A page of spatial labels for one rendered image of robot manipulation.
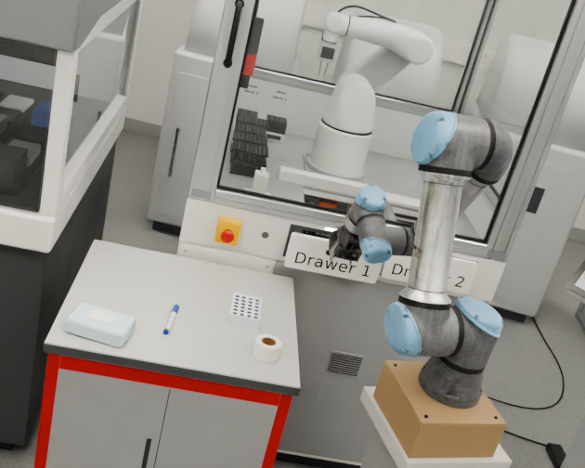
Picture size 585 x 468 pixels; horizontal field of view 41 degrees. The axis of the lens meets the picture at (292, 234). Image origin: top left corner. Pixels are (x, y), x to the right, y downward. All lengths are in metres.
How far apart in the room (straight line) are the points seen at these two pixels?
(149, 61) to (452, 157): 4.21
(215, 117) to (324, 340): 0.82
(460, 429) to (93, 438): 0.91
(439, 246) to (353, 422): 1.20
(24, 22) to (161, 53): 3.68
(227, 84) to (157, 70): 3.47
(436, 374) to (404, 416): 0.12
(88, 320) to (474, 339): 0.91
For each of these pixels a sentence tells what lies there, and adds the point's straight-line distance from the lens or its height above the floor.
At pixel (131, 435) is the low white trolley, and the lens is 2.05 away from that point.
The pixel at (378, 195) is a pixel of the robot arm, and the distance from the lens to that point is 1.99.
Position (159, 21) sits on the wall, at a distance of 5.63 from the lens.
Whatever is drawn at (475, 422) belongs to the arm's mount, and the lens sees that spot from 1.84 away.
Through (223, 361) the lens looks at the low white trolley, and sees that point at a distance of 1.94.
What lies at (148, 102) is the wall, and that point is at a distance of 5.76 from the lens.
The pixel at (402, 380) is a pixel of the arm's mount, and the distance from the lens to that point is 1.87.
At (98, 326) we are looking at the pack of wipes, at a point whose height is 0.80.
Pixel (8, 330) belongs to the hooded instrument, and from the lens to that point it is 2.44.
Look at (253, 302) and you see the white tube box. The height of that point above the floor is 0.80.
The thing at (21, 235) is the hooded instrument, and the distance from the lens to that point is 2.20.
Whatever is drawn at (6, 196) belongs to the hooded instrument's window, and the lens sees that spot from 2.18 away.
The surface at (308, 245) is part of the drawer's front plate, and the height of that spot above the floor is 0.90.
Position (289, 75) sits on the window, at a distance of 2.24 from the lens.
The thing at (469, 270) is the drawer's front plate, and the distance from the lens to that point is 2.49.
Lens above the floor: 1.83
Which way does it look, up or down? 23 degrees down
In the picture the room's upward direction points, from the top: 14 degrees clockwise
